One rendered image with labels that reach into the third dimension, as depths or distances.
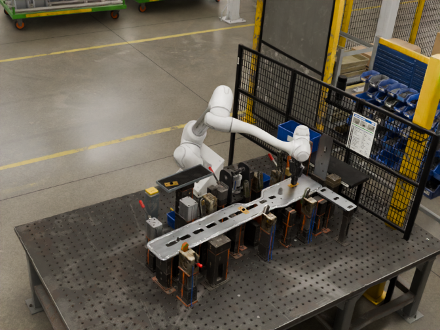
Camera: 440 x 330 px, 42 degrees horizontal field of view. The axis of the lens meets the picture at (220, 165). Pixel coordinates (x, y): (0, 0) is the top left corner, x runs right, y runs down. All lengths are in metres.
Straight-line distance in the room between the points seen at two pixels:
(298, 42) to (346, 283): 2.99
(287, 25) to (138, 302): 3.61
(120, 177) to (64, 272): 2.29
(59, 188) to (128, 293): 2.39
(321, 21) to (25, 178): 3.26
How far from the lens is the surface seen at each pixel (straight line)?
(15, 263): 4.97
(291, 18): 6.12
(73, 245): 3.95
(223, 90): 3.85
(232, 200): 3.91
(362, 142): 4.25
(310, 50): 5.94
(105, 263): 3.79
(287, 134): 4.45
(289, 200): 3.91
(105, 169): 6.00
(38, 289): 4.37
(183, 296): 3.49
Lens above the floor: 3.20
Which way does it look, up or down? 32 degrees down
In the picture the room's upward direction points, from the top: 5 degrees clockwise
